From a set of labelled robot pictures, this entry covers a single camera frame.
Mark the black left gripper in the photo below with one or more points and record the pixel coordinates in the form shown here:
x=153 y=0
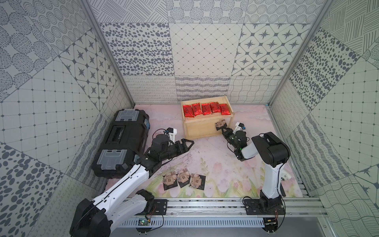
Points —
x=180 y=147

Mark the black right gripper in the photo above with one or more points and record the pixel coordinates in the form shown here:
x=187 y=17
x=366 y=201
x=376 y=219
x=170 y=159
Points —
x=226 y=134

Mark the brown patterned tea bag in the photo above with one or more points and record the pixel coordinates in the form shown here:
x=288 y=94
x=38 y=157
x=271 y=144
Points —
x=221 y=123
x=170 y=181
x=197 y=181
x=183 y=177

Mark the red tea bag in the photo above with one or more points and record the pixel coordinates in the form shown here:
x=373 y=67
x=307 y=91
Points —
x=215 y=107
x=225 y=109
x=188 y=111
x=197 y=110
x=206 y=109

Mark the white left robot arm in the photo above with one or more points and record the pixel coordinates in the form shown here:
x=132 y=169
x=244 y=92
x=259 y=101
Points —
x=102 y=215

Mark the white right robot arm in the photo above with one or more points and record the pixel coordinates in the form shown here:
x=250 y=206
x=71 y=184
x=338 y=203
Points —
x=273 y=152

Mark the light wooden shelf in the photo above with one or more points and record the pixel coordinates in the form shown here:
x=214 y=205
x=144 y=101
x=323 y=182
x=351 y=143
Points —
x=203 y=126

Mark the black plastic toolbox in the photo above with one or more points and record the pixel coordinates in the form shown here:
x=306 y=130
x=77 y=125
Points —
x=124 y=143

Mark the green circuit board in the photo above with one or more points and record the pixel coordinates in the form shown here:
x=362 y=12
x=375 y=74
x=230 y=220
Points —
x=144 y=222

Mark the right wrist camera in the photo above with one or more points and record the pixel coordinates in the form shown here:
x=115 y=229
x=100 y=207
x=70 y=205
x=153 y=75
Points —
x=239 y=127

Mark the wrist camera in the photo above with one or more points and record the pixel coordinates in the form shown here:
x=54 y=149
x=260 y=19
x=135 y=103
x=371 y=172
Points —
x=239 y=127
x=172 y=132

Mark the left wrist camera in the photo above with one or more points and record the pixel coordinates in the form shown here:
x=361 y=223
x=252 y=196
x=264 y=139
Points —
x=172 y=132

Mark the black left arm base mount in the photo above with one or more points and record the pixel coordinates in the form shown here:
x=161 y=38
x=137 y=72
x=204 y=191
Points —
x=153 y=206

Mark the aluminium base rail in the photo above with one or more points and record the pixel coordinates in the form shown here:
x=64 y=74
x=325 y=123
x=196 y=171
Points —
x=226 y=212

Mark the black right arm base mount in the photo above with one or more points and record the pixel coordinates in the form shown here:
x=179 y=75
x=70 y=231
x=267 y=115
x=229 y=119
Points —
x=264 y=206

